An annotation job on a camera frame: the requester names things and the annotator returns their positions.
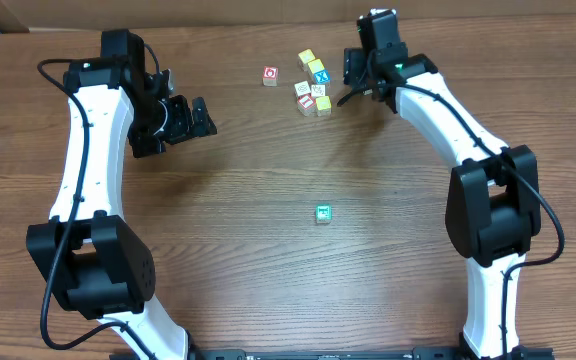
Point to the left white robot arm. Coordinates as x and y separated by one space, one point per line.
92 262

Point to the cardboard box wall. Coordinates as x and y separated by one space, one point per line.
24 15

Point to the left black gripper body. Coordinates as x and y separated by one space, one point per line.
183 120

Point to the yellow wooden block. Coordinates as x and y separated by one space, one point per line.
323 106
304 58
314 67

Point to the white drawing wooden block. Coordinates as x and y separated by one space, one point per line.
317 90

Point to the yellow top wooden block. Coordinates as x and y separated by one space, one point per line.
304 58

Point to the yellow lower wooden block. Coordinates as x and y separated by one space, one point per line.
323 106

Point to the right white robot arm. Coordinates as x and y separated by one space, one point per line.
491 214

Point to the red circle wooden block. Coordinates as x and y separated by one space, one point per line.
270 76

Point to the white swirl wooden block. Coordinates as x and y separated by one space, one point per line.
302 88

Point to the green picture wooden block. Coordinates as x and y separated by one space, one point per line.
323 214

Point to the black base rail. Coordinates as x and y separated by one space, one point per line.
418 353

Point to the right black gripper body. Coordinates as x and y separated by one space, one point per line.
353 66

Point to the red letter wooden block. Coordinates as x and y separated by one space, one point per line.
307 105

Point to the blue X wooden block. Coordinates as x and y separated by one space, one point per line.
321 78

